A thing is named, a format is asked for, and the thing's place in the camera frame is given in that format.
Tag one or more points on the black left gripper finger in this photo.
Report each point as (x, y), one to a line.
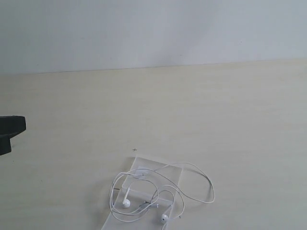
(11, 126)
(5, 145)

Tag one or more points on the clear plastic hinged case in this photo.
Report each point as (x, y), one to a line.
(139, 197)

